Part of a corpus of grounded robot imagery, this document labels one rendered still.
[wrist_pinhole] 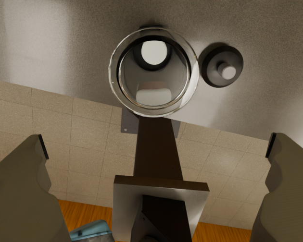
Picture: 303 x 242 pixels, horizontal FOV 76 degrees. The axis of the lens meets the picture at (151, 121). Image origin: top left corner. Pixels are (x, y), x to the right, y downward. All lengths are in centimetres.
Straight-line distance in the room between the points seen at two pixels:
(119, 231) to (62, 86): 59
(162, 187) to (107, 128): 107
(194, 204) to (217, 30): 55
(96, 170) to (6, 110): 89
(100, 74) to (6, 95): 142
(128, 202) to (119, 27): 55
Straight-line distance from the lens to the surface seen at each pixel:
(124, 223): 83
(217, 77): 46
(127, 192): 69
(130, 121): 158
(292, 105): 62
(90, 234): 55
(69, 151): 189
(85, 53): 48
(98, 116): 162
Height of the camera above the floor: 139
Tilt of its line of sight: 61 degrees down
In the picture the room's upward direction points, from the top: 179 degrees clockwise
